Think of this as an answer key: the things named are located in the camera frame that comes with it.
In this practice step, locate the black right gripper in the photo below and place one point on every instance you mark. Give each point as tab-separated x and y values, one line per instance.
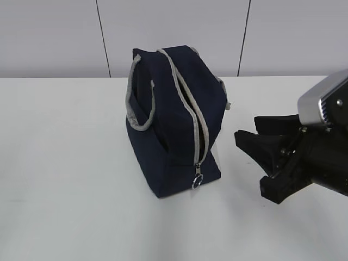
312	156

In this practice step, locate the navy blue lunch bag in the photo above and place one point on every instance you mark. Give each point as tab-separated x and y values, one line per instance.
174	111

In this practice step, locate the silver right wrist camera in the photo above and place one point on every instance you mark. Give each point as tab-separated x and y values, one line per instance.
325	104

